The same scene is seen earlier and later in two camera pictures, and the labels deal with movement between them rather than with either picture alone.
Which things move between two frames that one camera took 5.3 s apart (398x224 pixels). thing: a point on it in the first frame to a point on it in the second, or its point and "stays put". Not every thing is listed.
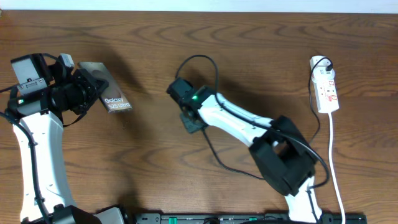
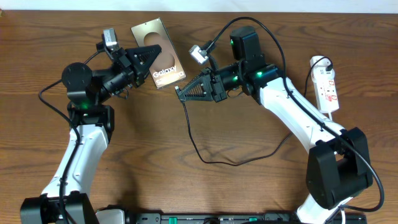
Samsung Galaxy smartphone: x=113 y=98 to x=166 y=68
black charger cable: x=331 y=68 to x=178 y=89
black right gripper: x=190 y=127 to x=211 y=88
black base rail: x=247 y=218 stays put
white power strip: x=324 y=86 stays put
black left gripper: x=94 y=88 to x=124 y=61
